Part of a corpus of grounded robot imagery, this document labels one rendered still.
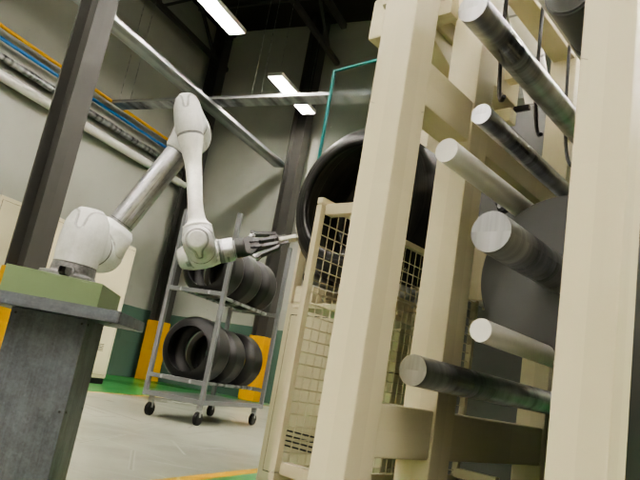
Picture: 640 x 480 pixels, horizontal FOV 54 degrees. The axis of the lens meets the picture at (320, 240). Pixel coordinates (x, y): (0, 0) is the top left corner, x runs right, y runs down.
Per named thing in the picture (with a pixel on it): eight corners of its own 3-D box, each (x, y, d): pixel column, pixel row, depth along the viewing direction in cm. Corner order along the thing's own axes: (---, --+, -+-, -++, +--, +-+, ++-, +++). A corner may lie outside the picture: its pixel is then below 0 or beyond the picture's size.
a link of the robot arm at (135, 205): (60, 251, 236) (79, 263, 257) (94, 275, 234) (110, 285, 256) (185, 99, 253) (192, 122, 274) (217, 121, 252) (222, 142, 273)
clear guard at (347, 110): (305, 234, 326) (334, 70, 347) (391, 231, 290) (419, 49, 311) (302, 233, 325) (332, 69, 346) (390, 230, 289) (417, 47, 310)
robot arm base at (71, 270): (32, 269, 210) (38, 252, 211) (51, 279, 231) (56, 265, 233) (87, 280, 211) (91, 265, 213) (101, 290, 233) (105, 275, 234)
